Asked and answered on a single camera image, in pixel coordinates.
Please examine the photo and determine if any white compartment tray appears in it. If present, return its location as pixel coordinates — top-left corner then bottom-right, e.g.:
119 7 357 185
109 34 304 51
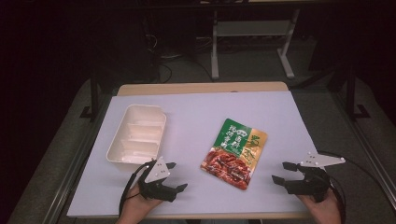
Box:
106 104 168 166

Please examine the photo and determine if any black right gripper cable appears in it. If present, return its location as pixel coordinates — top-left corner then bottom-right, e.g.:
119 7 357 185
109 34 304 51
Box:
328 175 347 224
317 150 390 203

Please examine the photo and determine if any person's left hand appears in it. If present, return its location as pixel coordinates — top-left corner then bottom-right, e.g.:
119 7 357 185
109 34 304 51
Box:
116 182 163 224

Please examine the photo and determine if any white board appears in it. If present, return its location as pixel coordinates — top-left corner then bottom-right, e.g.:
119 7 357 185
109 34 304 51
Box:
66 91 321 218

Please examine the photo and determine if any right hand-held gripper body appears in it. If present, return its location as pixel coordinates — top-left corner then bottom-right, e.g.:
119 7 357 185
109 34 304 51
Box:
283 151 347 203

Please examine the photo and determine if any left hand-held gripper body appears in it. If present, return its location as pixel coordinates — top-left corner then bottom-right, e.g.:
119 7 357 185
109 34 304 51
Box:
137 156 178 203

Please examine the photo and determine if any aluminium rail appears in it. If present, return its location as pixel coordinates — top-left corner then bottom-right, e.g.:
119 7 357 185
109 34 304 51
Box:
330 91 396 204
41 92 114 224

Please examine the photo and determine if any black metal stand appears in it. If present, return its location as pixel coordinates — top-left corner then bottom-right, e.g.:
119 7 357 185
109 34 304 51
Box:
78 77 102 121
344 63 372 121

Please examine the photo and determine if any white metal stand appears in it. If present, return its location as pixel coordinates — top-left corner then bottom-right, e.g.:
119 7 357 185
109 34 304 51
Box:
210 8 302 81

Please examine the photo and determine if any person's right hand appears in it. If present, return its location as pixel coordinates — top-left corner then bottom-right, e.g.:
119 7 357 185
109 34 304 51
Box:
296 189 342 224

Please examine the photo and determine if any green and red food packet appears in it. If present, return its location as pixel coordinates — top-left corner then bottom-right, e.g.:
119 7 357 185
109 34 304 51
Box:
200 118 269 191

